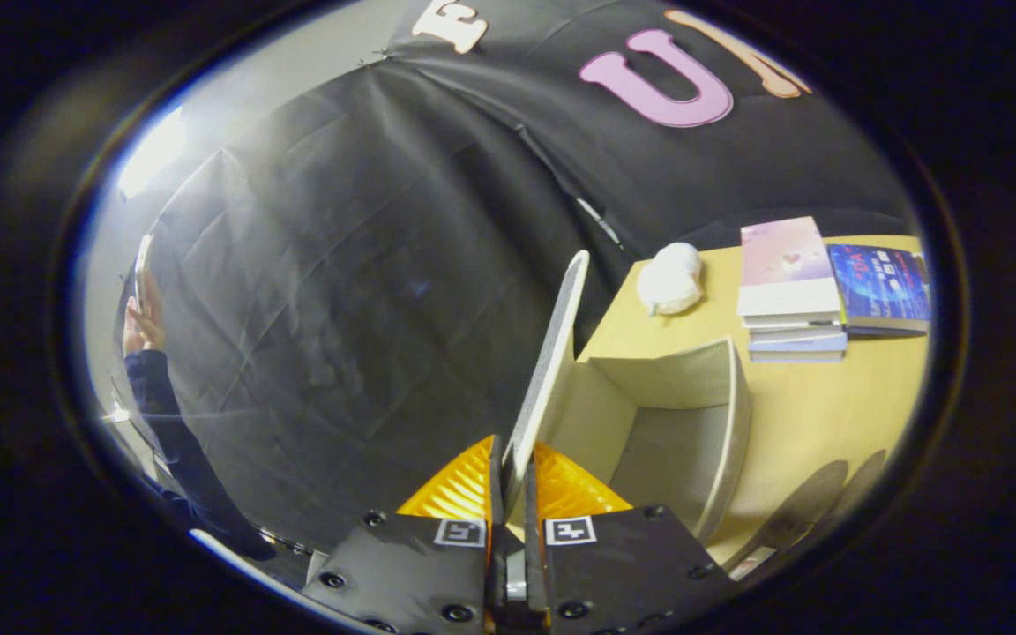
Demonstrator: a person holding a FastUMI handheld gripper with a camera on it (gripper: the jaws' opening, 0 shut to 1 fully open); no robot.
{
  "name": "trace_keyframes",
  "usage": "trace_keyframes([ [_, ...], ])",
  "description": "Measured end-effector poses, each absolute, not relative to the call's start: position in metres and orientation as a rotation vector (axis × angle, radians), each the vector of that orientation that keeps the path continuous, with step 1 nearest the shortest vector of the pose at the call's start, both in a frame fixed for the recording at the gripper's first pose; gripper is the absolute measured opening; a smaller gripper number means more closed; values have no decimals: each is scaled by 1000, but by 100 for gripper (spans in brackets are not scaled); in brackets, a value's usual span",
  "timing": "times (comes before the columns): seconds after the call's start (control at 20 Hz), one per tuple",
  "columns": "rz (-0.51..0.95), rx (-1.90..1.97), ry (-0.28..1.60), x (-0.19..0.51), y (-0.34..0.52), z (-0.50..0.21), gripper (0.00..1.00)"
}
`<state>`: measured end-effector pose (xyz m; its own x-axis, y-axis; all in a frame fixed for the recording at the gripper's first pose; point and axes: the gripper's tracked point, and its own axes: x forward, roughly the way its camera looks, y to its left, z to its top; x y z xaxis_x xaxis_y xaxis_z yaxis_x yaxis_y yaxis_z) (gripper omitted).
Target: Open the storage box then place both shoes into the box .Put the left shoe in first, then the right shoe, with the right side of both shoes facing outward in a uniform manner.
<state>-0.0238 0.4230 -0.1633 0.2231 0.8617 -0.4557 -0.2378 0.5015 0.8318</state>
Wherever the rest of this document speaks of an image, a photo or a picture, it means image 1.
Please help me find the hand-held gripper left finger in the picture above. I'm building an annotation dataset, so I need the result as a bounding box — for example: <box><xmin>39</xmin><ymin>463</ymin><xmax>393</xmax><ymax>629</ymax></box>
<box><xmin>301</xmin><ymin>434</ymin><xmax>506</xmax><ymax>635</ymax></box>

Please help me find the pale blue book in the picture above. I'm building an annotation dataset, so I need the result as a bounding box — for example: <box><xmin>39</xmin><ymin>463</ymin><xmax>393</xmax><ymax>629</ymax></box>
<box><xmin>747</xmin><ymin>328</ymin><xmax>849</xmax><ymax>363</ymax></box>

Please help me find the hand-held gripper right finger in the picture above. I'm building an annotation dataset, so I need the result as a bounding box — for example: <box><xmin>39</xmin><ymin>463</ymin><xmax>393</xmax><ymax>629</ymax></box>
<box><xmin>523</xmin><ymin>441</ymin><xmax>738</xmax><ymax>635</ymax></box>

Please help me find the pink book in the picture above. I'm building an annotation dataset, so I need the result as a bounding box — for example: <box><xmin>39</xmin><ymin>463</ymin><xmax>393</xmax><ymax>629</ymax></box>
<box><xmin>736</xmin><ymin>217</ymin><xmax>845</xmax><ymax>320</ymax></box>

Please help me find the black backdrop cloth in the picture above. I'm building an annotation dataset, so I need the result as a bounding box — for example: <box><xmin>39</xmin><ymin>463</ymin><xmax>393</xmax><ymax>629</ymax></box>
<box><xmin>116</xmin><ymin>0</ymin><xmax>915</xmax><ymax>552</ymax></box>

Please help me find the white book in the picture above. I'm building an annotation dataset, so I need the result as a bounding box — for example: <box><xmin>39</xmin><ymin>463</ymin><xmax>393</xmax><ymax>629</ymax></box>
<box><xmin>742</xmin><ymin>314</ymin><xmax>846</xmax><ymax>334</ymax></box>

